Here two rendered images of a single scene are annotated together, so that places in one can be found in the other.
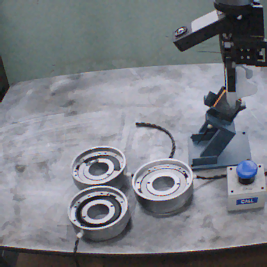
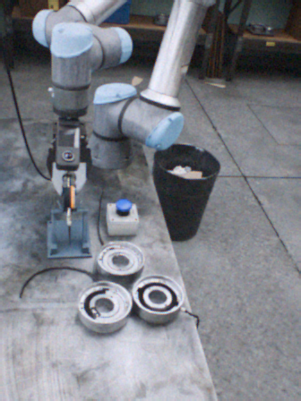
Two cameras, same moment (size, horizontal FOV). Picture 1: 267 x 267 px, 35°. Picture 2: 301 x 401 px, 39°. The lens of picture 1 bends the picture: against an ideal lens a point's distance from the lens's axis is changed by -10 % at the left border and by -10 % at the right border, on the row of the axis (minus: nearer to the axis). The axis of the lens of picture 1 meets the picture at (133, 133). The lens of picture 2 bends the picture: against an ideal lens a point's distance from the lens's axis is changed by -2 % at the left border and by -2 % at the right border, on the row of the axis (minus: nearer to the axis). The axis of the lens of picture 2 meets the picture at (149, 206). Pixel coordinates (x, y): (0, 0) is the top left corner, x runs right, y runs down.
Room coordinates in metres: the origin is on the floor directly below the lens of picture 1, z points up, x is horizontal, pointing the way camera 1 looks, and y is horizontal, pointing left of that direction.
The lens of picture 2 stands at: (0.85, 0.58, 1.50)
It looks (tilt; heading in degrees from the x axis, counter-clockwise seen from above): 37 degrees down; 243
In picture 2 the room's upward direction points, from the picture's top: 9 degrees clockwise
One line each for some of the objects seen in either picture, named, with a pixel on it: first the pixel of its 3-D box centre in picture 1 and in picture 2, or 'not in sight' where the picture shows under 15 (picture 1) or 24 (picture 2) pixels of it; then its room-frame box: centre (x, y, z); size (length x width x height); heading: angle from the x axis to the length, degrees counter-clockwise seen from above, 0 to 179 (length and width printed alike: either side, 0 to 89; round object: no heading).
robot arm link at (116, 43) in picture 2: not in sight; (98, 46); (0.58, -0.28, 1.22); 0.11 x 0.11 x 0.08; 33
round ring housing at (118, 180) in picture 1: (99, 172); (104, 308); (0.65, 0.08, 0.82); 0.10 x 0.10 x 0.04
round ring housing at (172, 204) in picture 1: (163, 186); (120, 263); (0.58, -0.03, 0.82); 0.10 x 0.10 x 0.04
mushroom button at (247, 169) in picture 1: (246, 176); (123, 210); (0.52, -0.18, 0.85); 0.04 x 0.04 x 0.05
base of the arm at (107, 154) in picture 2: not in sight; (110, 142); (0.45, -0.50, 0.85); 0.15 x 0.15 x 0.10
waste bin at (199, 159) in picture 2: not in sight; (180, 194); (-0.13, -0.99, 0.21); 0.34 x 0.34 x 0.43
